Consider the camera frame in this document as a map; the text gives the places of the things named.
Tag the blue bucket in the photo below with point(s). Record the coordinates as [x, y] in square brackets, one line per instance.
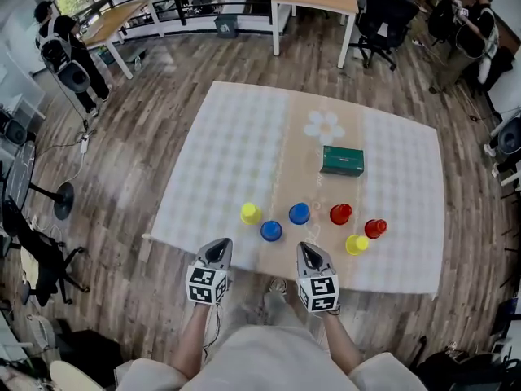
[106, 55]

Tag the white power strip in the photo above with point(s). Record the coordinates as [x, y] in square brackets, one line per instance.
[84, 144]

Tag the yellow paper cup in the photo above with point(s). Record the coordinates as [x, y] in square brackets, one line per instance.
[250, 213]
[357, 244]

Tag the grey waste bin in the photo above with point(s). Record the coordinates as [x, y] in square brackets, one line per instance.
[226, 27]

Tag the blue paper cup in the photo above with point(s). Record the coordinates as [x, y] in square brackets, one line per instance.
[271, 231]
[299, 213]

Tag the person's left forearm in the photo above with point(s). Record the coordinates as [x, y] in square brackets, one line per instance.
[191, 340]

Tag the person's right forearm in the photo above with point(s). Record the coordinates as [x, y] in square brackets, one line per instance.
[342, 340]

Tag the checkered flower tablecloth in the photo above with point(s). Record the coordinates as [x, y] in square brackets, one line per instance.
[228, 145]

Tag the person's beige shirt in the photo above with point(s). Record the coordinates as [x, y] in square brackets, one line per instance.
[264, 365]

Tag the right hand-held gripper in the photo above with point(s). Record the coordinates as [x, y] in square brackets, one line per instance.
[319, 293]

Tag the person's grey trousers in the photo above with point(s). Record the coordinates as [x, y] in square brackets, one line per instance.
[277, 312]

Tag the red paper cup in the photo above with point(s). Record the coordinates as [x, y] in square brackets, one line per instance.
[375, 229]
[340, 214]

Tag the black metal railing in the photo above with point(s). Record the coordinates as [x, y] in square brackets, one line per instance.
[178, 2]

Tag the black office chair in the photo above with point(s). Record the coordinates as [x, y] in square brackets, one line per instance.
[447, 371]
[382, 18]
[36, 259]

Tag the cream round chair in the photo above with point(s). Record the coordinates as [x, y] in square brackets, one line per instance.
[73, 377]

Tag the black round marble table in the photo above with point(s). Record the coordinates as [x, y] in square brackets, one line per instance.
[20, 177]

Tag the long wooden table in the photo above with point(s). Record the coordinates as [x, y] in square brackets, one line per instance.
[110, 18]

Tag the black round-base stand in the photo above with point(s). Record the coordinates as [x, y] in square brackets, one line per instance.
[64, 201]

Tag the green cardboard box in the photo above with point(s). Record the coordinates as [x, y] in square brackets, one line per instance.
[342, 159]

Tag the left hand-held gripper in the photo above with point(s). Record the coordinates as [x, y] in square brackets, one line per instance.
[205, 283]

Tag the person's right shoe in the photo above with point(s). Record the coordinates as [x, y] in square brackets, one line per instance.
[278, 285]

